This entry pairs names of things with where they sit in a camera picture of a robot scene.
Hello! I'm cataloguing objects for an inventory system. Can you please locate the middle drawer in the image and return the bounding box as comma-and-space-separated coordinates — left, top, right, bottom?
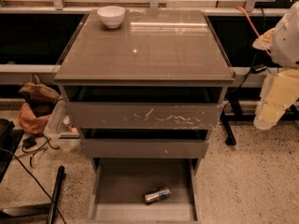
81, 129, 209, 159

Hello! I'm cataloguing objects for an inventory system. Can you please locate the white ceramic bowl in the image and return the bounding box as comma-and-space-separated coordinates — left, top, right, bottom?
97, 6, 125, 28

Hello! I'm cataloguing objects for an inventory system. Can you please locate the orange cloth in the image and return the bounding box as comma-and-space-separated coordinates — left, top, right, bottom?
18, 103, 51, 134

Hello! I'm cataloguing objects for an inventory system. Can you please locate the top drawer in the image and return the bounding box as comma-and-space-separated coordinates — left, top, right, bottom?
64, 86, 222, 130

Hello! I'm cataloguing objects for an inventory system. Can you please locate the small black device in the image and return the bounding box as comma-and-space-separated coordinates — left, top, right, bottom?
22, 136, 36, 148

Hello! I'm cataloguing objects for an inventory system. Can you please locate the redbull can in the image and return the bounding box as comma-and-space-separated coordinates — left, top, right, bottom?
143, 187, 171, 205

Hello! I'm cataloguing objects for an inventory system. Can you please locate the black metal bar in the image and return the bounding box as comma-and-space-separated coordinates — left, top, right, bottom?
46, 166, 65, 224

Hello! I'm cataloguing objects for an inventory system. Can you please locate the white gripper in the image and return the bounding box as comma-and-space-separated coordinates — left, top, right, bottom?
252, 2, 299, 130

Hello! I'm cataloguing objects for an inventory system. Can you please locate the black table leg frame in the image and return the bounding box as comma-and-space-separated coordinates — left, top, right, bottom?
220, 87, 299, 147

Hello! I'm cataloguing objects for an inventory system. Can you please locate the black floor cable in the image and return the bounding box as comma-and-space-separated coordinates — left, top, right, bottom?
0, 147, 67, 224

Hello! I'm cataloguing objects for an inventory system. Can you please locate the black tray at left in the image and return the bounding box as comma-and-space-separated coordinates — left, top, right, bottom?
0, 119, 24, 182

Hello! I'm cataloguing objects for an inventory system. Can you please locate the black power adapter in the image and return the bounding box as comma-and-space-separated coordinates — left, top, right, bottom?
250, 64, 267, 74

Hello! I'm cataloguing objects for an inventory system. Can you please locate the grey drawer cabinet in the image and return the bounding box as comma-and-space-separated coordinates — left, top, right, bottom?
53, 8, 235, 224

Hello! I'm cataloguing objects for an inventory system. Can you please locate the bottom drawer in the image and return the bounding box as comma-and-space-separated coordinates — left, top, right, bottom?
86, 159, 202, 224

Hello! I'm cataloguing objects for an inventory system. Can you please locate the clear plastic container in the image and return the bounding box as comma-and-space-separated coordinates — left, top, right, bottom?
44, 100, 79, 152

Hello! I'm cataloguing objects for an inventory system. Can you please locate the orange cable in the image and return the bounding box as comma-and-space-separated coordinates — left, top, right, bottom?
235, 5, 273, 58

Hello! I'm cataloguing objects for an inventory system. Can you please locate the drawer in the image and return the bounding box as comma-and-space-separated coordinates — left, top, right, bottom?
64, 86, 222, 130
86, 159, 202, 224
81, 129, 209, 159

